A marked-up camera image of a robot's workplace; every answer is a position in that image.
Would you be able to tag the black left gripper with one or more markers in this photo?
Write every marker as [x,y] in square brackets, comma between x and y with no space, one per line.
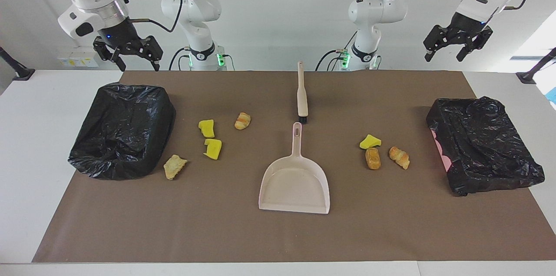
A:
[468,26]

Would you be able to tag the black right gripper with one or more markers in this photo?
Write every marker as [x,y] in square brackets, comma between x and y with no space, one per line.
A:
[121,34]

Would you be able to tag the yellow sponge piece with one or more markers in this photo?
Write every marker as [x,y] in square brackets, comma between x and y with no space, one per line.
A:
[213,149]
[207,128]

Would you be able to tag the pale flaky pastry piece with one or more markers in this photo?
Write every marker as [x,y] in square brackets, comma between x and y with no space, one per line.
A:
[174,167]

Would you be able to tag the long flaky croissant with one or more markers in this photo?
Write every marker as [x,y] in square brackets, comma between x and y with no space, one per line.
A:
[399,157]

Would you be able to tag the small round croissant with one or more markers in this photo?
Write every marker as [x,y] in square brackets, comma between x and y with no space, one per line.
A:
[242,121]

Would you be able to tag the yellow sponge wedge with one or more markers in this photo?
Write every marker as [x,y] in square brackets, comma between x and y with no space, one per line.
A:
[369,142]

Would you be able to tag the brown bread loaf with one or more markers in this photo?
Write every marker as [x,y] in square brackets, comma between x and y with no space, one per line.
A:
[372,158]

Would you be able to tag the beige hand brush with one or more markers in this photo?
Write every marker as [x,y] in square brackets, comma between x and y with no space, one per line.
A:
[302,98]

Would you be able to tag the beige plastic dustpan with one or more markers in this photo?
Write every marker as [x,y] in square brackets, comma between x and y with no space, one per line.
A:
[295,184]

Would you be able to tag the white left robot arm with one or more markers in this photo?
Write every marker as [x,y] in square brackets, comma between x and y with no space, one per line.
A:
[373,11]

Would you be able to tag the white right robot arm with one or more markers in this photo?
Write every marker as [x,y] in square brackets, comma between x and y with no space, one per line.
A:
[193,11]

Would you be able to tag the black bag lined pink bin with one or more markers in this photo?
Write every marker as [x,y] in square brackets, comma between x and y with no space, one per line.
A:
[482,145]

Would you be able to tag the blue object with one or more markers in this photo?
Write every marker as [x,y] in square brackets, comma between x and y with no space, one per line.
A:
[553,94]

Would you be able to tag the brown table mat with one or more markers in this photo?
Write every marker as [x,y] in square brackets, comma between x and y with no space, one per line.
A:
[278,232]

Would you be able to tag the white wall socket box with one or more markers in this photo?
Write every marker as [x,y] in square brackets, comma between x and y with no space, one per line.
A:
[78,61]

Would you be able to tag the black camera stand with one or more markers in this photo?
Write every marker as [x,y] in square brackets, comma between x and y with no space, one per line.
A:
[530,75]
[19,72]

